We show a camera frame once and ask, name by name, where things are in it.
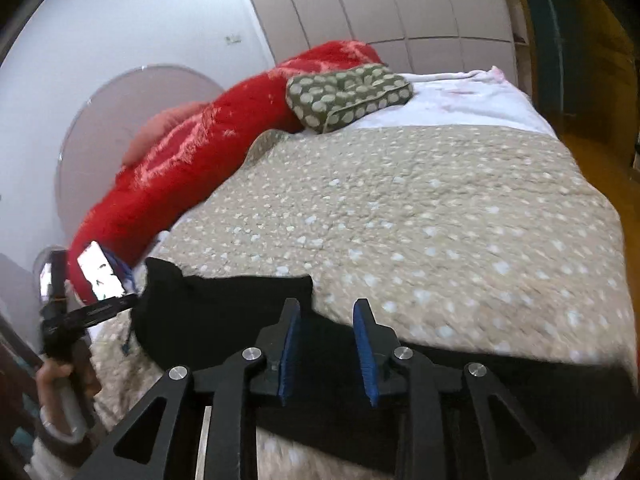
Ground white bed sheet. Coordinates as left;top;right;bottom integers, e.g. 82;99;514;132
295;66;558;137

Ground beige spotted quilt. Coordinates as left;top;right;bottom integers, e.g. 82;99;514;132
90;125;632;480

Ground black pants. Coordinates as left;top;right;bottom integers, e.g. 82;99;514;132
131;257;632;472

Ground person's left hand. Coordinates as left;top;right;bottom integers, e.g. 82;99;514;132
34;355;102;442

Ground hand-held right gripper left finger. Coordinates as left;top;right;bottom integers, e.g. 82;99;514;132
82;298;301;480

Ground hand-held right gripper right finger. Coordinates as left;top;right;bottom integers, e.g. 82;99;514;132
352;298;581;480

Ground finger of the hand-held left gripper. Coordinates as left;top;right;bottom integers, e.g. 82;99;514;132
75;253;140;329

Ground red fuzzy blanket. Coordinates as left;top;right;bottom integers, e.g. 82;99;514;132
67;41;388;306

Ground round grey headboard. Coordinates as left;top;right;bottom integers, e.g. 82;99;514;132
57;64;228;242

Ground pink pillow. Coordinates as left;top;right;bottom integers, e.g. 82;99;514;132
122;101;208;166

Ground green dotted pillow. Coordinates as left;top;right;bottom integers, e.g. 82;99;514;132
286;64;415;134

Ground dark green door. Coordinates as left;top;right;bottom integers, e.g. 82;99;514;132
516;0;570;117

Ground white wardrobe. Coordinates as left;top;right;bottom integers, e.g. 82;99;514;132
235;0;531;91

